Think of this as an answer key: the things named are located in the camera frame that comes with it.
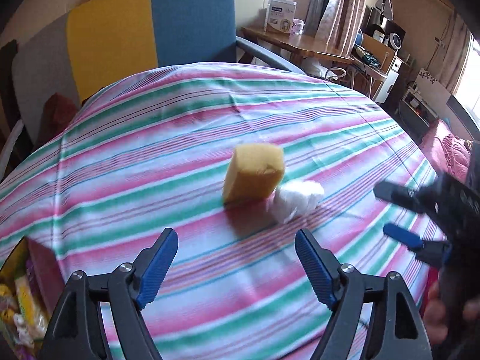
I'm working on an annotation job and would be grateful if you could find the green yellow snack bag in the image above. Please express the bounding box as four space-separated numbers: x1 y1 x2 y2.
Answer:
15 275 49 341

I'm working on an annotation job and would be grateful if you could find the gold storage box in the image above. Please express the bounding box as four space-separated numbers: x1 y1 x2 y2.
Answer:
1 236 64 359

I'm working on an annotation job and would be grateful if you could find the right hand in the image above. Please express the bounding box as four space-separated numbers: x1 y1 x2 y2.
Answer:
423 281 480 345

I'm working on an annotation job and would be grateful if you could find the white plastic bag ball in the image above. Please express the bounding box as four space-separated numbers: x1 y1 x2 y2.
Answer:
269 180 325 224

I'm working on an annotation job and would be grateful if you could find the yellow sponge far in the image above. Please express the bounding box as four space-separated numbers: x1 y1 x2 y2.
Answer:
222 143 285 203

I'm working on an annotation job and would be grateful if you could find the striped bed sheet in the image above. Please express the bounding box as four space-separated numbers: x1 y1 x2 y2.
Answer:
1 63 441 359

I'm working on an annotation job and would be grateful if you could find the wooden shelf unit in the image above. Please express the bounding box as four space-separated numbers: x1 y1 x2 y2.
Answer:
360 7 406 104

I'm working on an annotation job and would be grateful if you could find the wooden desk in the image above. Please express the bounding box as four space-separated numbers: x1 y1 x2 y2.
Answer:
241 27 353 67

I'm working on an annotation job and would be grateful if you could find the curtain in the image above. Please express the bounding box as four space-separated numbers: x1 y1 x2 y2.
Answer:
304 0 366 56

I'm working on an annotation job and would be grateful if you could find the white product box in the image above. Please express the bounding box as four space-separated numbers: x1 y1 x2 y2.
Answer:
264 0 297 33

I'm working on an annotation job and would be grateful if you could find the multicolour headboard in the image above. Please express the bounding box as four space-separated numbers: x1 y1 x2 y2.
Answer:
6 0 236 141

